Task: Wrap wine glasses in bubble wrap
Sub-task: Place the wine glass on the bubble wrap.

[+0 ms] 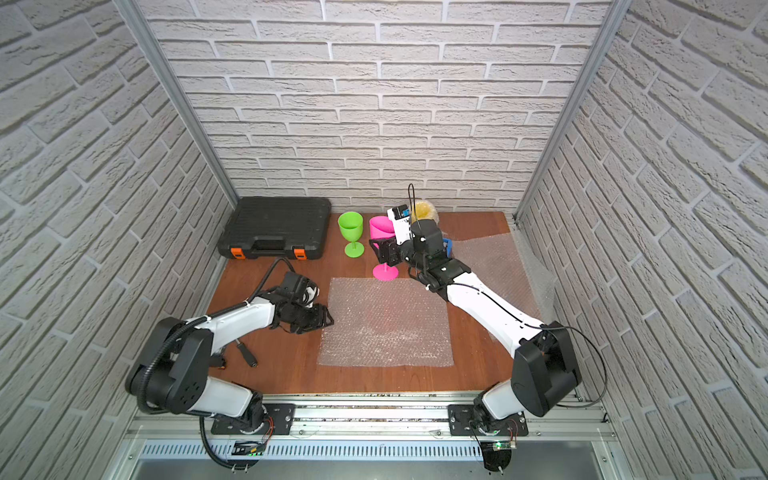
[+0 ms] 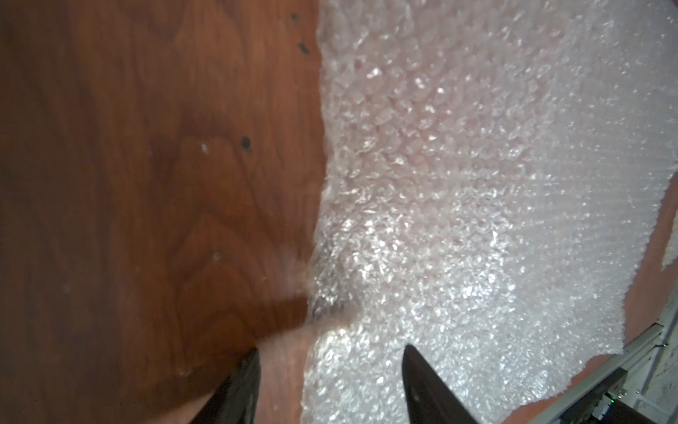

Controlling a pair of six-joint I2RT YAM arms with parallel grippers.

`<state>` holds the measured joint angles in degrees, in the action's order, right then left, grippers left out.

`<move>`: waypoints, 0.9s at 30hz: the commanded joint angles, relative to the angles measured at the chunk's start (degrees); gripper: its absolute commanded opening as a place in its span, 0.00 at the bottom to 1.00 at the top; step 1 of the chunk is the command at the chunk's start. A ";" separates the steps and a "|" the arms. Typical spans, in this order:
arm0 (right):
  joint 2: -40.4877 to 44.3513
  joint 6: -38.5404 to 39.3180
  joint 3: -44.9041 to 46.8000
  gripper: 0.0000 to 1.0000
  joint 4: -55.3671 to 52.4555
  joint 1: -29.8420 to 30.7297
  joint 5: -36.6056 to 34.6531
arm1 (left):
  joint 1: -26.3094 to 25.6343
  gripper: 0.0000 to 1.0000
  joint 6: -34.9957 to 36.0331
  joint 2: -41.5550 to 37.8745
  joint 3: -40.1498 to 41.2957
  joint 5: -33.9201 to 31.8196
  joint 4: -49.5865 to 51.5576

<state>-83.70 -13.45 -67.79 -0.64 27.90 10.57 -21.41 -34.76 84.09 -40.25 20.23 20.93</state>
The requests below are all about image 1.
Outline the pink plastic wine glass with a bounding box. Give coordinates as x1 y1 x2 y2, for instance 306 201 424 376
369 216 399 282

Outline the black plastic tool case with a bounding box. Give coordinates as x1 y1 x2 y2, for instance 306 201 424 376
217 196 332 260

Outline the green plastic wine glass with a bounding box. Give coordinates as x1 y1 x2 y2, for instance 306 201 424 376
338 212 364 258

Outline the aluminium mounting rail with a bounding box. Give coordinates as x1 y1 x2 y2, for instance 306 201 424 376
126 392 620 467

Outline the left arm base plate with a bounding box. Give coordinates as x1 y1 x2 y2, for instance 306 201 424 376
211 402 296 436

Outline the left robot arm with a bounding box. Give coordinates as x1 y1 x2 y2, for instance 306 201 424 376
125 292 334 418

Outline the blue tape dispenser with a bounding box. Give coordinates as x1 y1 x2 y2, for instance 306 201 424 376
443 238 453 258

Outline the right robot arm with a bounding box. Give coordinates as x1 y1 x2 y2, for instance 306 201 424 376
370 205 582 429

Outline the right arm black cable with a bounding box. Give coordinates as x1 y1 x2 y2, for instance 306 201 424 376
406 182 608 409

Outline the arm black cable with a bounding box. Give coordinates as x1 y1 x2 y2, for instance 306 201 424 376
124 257 295 470
406 182 608 409

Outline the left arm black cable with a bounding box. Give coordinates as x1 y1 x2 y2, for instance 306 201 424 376
124 257 295 470

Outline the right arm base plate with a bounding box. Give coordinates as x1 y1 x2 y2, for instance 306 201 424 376
447 404 529 439

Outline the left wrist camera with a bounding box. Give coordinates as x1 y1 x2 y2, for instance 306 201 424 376
279 272 319 306

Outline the black handled screwdriver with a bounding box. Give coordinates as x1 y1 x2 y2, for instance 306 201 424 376
235 340 258 368

